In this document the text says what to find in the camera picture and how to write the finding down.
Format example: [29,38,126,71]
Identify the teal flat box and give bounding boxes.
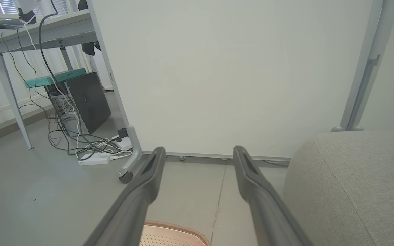
[25,68,87,89]

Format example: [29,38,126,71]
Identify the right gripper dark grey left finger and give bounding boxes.
[82,147,166,246]

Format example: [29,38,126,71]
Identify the flat white power strip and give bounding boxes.
[78,155,111,167]

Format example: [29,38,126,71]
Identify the thin black hanging cable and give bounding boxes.
[1,29,52,117]

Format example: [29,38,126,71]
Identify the beige perforated laundry basket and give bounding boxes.
[139,221,212,246]

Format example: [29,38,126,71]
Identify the narrow white partition panel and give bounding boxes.
[345,0,394,132]

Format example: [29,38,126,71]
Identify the white hanging cable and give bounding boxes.
[21,7,81,159]

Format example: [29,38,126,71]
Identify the grey metal desk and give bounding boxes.
[0,9,99,150]

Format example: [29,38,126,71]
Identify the white power strip with sockets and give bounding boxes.
[111,135,133,151]

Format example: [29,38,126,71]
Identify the grey fabric ottoman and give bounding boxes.
[283,129,394,246]

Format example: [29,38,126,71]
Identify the thick black floor cable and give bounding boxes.
[47,113,124,156]

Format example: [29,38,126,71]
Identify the thick black hanging cable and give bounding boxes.
[38,0,68,94]

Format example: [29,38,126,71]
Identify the large white partition panel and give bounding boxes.
[86,0,385,184]

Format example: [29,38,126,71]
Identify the black computer tower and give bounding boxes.
[44,72,111,135]

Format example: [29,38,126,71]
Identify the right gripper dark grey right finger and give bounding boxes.
[233,146,314,246]

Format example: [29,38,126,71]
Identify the white looped floor cable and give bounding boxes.
[75,137,133,160]

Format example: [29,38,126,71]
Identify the black desk clamp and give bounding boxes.
[18,7,37,25]

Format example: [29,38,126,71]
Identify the white window blinds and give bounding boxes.
[0,0,70,17]

